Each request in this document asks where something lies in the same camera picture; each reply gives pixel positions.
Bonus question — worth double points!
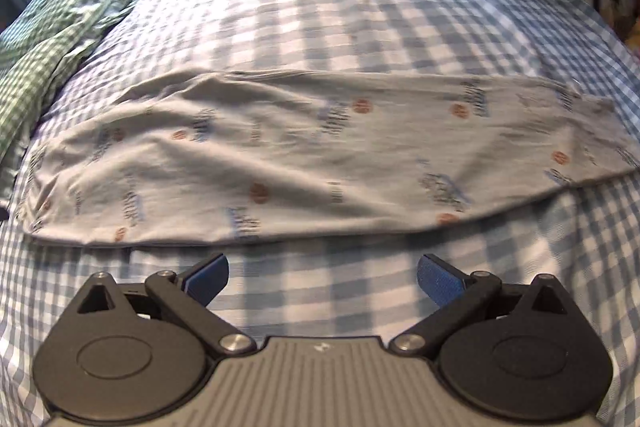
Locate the green checkered duvet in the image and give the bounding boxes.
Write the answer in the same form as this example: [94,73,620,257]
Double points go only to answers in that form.
[1,0,134,154]

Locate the grey printed pants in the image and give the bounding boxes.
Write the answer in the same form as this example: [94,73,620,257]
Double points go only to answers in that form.
[18,69,639,247]

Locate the blue checkered bed sheet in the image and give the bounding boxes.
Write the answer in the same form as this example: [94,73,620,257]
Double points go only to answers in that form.
[9,0,639,426]

